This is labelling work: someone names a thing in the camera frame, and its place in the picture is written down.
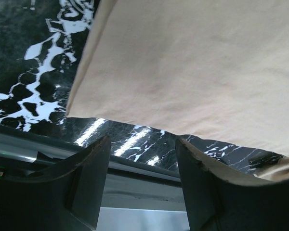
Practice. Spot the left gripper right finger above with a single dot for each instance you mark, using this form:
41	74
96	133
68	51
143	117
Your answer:
220	198

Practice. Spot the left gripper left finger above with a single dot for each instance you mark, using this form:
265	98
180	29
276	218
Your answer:
65	196

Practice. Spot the beige t shirt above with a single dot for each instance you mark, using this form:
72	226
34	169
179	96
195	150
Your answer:
215	69

